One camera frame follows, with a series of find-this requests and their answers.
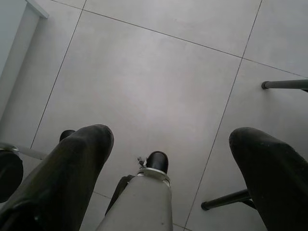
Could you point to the black robot right foot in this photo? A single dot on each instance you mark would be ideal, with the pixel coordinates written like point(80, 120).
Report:
point(156, 161)

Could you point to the silver robot right leg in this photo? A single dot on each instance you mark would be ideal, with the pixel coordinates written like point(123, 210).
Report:
point(144, 204)

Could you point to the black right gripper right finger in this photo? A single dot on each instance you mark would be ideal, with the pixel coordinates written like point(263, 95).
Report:
point(276, 180)

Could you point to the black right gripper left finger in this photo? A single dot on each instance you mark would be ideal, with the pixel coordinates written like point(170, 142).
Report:
point(62, 178)

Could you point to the black robot left foot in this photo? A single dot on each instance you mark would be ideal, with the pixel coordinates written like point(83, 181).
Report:
point(66, 134)

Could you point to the black robot foot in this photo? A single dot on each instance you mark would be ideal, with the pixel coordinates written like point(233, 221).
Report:
point(156, 161)
point(66, 134)

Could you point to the white cabinet panel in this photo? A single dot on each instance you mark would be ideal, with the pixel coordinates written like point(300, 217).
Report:
point(14, 24)

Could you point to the grey metal chair leg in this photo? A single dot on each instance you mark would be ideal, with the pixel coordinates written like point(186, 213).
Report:
point(284, 84)
point(223, 199)

